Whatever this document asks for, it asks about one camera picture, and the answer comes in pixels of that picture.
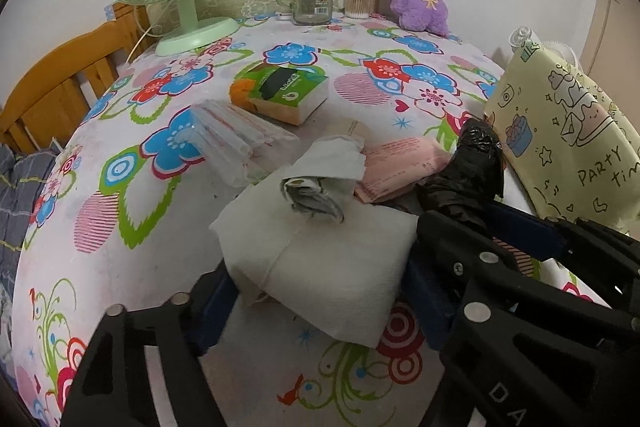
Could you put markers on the cotton swab container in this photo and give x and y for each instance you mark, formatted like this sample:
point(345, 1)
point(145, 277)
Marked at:
point(359, 0)

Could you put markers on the clear plastic straw pack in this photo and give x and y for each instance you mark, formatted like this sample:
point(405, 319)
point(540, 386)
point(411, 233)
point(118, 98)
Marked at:
point(239, 146)

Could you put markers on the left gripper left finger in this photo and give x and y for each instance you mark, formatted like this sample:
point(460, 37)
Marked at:
point(112, 386)

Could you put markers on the pink packet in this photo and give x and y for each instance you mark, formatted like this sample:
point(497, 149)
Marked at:
point(394, 168)

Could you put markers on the white standing fan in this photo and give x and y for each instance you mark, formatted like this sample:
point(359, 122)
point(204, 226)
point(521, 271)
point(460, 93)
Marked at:
point(524, 41)

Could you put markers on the black plastic bag roll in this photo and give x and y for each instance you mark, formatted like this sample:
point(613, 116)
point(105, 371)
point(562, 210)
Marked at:
point(467, 186)

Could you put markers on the grey plaid pillow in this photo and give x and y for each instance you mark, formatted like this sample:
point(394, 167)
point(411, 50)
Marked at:
point(22, 180)

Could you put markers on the green orange tissue pack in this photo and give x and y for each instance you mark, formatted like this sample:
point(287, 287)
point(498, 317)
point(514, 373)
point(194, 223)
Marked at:
point(286, 94)

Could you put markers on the yellow cartoon storage box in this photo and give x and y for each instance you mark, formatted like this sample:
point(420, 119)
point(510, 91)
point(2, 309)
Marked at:
point(575, 153)

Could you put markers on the silver foil pad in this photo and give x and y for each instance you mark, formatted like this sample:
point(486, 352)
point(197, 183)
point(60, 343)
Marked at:
point(316, 196)

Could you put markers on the white tissue stack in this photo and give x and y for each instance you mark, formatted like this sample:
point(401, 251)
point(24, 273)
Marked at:
point(343, 277)

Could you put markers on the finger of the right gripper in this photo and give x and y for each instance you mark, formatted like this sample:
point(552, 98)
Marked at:
point(583, 241)
point(441, 242)

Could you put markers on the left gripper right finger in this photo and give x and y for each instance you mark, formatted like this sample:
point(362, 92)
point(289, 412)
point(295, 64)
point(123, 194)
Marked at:
point(523, 353)

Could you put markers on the beige door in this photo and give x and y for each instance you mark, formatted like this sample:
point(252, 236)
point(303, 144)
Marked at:
point(611, 53)

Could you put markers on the floral tablecloth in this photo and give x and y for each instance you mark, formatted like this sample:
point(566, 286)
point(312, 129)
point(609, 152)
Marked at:
point(124, 218)

